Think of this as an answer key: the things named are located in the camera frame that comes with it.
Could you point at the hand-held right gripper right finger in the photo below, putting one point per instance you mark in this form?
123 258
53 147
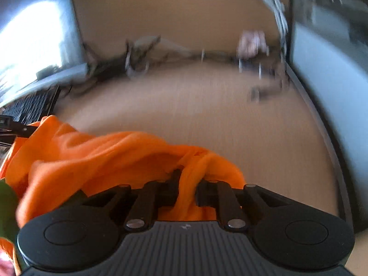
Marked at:
205 196

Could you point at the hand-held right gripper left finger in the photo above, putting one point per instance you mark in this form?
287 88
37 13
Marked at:
172 188

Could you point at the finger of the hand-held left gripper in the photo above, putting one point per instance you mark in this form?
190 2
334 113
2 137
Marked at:
20 128

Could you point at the orange garment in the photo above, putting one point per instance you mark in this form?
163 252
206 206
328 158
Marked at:
115 155

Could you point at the black keyboard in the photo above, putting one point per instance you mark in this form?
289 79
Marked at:
31 105

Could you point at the printed blanket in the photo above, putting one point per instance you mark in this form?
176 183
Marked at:
7 207

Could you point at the black computer monitor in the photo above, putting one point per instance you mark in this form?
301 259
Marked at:
34 34

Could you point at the crumpled tissue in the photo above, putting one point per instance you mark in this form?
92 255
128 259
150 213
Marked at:
250 43

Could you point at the laptop screen edge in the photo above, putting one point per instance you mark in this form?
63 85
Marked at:
325 63

